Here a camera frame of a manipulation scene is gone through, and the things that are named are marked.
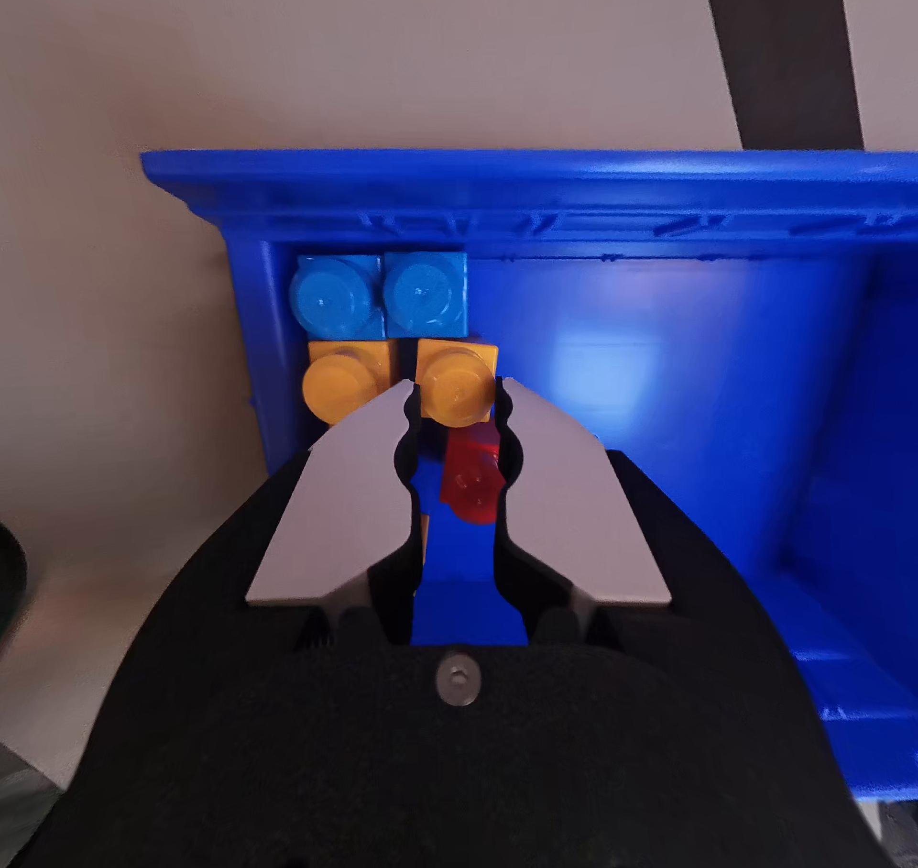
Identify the red mega block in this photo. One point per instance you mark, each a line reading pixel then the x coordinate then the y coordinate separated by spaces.
pixel 470 480

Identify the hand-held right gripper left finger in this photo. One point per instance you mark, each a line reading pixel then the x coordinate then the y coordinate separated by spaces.
pixel 337 524

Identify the blue plastic bin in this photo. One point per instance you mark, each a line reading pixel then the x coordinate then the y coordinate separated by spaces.
pixel 681 380

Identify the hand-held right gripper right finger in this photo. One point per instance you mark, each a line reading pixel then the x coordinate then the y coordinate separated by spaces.
pixel 581 524

